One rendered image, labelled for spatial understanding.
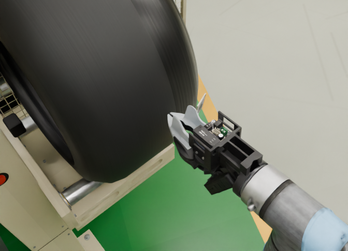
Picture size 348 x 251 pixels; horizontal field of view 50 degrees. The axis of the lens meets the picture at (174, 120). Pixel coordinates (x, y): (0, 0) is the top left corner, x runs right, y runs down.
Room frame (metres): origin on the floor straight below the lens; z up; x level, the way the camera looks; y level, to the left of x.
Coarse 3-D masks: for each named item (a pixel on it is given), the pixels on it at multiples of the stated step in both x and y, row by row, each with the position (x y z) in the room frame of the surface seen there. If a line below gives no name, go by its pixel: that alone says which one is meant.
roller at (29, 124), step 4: (28, 116) 0.63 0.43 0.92; (24, 120) 0.62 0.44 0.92; (28, 120) 0.62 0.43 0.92; (32, 120) 0.62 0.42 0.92; (24, 124) 0.60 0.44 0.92; (28, 124) 0.61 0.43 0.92; (32, 124) 0.61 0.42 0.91; (28, 128) 0.60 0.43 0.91; (32, 128) 0.60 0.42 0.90; (28, 132) 0.59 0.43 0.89; (20, 136) 0.58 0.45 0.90
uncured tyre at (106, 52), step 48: (0, 0) 0.49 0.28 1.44; (48, 0) 0.48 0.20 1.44; (96, 0) 0.50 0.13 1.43; (144, 0) 0.53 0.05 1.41; (0, 48) 0.72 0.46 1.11; (48, 48) 0.42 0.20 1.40; (96, 48) 0.44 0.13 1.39; (144, 48) 0.47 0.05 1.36; (192, 48) 0.54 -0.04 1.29; (48, 96) 0.38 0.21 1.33; (96, 96) 0.38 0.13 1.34; (144, 96) 0.41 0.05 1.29; (192, 96) 0.47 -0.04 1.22; (96, 144) 0.34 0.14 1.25; (144, 144) 0.38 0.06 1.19
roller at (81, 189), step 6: (84, 180) 0.42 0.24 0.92; (72, 186) 0.41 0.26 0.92; (78, 186) 0.41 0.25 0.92; (84, 186) 0.41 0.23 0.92; (90, 186) 0.41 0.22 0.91; (96, 186) 0.42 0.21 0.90; (66, 192) 0.39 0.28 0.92; (72, 192) 0.39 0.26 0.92; (78, 192) 0.39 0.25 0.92; (84, 192) 0.40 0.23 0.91; (90, 192) 0.40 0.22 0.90; (66, 198) 0.38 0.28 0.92; (72, 198) 0.38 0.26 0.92; (78, 198) 0.38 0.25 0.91; (72, 204) 0.37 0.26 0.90
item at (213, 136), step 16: (208, 128) 0.34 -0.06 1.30; (224, 128) 0.34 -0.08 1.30; (240, 128) 0.33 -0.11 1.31; (192, 144) 0.32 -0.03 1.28; (208, 144) 0.30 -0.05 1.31; (224, 144) 0.30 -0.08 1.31; (240, 144) 0.30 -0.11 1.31; (208, 160) 0.29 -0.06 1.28; (224, 160) 0.29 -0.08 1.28; (240, 160) 0.28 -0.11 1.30; (256, 160) 0.27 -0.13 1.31; (240, 176) 0.25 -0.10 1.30
